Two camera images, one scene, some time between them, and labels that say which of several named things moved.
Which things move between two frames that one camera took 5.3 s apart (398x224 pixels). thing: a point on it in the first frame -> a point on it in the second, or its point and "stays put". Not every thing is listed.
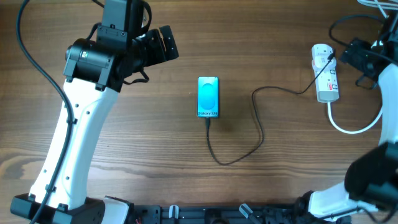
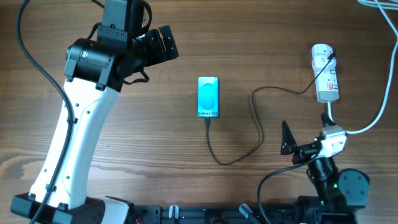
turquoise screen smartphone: [208, 97] stays put
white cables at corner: [380, 4] stays put
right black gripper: [352, 55] -> [289, 146]
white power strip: [327, 87] stays put
